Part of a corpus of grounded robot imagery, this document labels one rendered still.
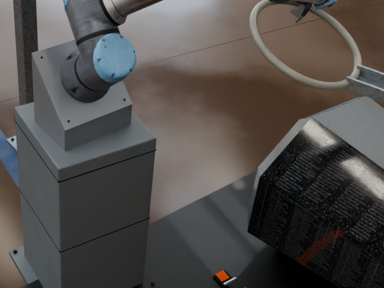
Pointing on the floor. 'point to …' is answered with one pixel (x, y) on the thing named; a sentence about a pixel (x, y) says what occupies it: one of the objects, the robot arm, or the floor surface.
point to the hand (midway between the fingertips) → (298, 16)
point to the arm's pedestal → (84, 206)
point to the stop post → (24, 50)
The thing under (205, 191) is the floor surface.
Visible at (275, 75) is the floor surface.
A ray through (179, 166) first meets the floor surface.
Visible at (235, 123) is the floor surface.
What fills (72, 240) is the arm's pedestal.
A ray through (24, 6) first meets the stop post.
